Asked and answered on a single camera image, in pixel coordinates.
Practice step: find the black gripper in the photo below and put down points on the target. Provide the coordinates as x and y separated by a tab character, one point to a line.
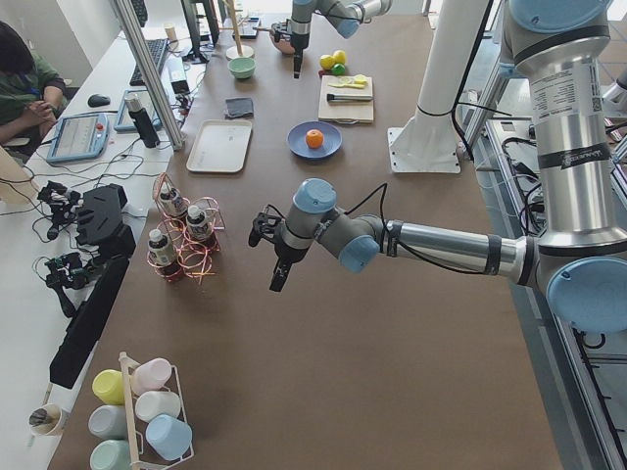
299	43
283	255

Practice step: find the yellow plastic cup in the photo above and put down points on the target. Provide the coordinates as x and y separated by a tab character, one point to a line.
107	386

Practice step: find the copper wire bottle rack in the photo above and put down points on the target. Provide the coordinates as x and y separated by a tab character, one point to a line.
195	259

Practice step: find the wooden stand base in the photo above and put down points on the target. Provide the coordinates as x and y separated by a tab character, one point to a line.
231	24

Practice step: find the black computer mouse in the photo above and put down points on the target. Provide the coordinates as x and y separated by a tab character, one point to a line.
98	100

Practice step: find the yellow lemon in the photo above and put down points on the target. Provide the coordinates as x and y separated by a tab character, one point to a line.
339	57
326	62

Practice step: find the aluminium frame post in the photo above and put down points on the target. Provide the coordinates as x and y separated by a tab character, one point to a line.
152	79

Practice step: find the black thermos bottle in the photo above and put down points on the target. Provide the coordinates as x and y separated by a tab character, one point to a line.
141	121

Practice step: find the green lime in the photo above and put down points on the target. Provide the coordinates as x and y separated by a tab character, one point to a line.
338	69

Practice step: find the grey folded cloth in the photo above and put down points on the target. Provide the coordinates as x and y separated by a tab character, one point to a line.
240	107

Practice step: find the black framed tablet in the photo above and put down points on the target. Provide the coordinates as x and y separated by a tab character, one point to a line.
248	28

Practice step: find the yellow plastic knife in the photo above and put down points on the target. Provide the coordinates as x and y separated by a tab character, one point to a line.
347	84

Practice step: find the pink bowl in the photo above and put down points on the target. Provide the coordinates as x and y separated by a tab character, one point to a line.
283	47

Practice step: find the white wire cup rack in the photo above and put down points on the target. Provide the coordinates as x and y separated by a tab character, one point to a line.
142	455

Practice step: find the mint green bowl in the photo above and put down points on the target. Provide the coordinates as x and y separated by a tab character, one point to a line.
242	67

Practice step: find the white plastic cup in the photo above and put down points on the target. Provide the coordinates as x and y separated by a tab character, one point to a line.
153	403

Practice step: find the light blue plastic cup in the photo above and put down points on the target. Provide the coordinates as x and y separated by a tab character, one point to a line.
169	437

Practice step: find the cream serving tray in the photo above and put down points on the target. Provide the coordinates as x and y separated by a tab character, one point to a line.
220	146

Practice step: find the orange fruit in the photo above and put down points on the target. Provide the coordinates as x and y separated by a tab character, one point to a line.
314	138

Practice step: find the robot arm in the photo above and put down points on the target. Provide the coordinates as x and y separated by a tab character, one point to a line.
345	18
579	262

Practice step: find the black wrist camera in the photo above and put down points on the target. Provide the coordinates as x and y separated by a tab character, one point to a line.
281	31
265	225

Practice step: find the blue plate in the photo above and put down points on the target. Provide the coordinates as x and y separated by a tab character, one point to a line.
296	140

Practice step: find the pink plastic cup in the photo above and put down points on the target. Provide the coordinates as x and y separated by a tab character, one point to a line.
150	376

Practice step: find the wooden cutting board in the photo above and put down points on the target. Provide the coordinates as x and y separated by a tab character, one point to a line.
345	112

